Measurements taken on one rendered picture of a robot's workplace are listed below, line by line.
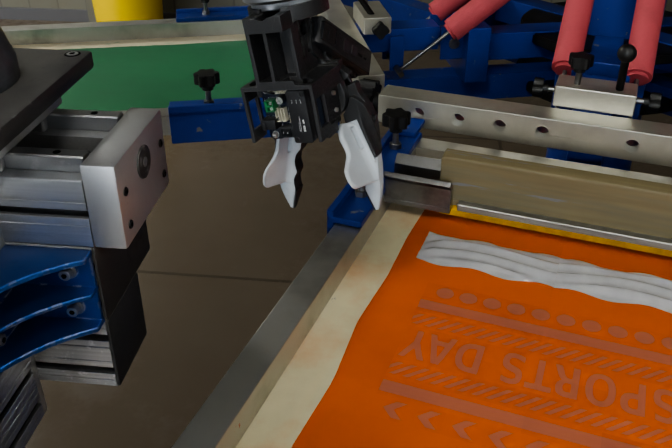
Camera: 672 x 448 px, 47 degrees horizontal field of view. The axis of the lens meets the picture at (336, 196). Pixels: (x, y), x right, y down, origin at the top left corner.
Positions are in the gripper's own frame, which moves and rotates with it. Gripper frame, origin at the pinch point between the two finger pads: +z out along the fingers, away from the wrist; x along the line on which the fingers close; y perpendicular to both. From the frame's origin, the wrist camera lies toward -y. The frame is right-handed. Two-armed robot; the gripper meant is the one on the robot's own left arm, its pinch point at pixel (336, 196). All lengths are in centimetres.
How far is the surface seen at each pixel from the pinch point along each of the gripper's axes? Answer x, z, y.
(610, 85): 19, 10, -62
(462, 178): 3.2, 12.2, -31.3
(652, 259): 27.2, 24.7, -33.3
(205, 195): -148, 83, -167
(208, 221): -137, 85, -150
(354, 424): 2.1, 20.9, 9.2
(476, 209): 5.0, 16.4, -30.3
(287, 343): -7.0, 15.8, 4.1
